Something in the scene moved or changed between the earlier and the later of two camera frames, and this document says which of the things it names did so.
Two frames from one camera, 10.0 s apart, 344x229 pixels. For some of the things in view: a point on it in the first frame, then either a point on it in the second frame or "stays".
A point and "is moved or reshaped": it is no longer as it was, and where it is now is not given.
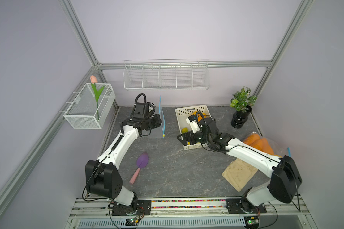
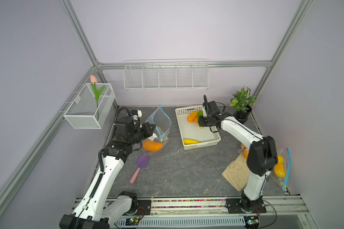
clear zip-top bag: x=162 y=118 is moved or reshaped
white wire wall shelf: x=183 y=74 stays
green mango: x=184 y=130 -> x=200 y=113
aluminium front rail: x=98 y=207 stays
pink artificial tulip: x=93 y=80 stays
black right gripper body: x=198 y=137 -> x=204 y=121
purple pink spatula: x=142 y=161 stays
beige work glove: x=239 y=173 stays
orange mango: x=199 y=117 is moved or reshaped
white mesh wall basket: x=90 y=106 stays
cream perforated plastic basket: x=182 y=113 stays
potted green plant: x=242 y=103 stays
